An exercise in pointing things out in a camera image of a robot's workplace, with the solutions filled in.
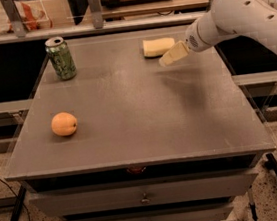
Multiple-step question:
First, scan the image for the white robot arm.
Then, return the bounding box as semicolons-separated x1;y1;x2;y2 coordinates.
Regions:
159;0;277;67

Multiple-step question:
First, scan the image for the orange fruit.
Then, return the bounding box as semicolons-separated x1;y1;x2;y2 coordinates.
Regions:
51;112;78;137

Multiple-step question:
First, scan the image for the grey drawer cabinet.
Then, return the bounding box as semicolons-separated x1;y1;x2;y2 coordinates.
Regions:
7;31;275;221

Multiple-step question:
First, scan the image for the orange white plastic bag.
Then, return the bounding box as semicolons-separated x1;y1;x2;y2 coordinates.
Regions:
0;0;52;35

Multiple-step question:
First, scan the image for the yellow sponge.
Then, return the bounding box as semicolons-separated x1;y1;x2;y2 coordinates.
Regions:
142;37;175;58

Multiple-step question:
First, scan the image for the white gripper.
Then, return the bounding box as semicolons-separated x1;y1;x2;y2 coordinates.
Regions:
159;14;218;67

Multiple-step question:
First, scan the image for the green soda can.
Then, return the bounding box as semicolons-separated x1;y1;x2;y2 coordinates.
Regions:
45;37;77;81

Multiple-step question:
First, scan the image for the top drawer with knob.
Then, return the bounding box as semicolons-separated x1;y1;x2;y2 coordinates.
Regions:
29;169;257;217

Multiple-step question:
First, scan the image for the drawer with knob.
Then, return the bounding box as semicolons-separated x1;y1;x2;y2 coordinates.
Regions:
29;169;257;217
63;200;237;221

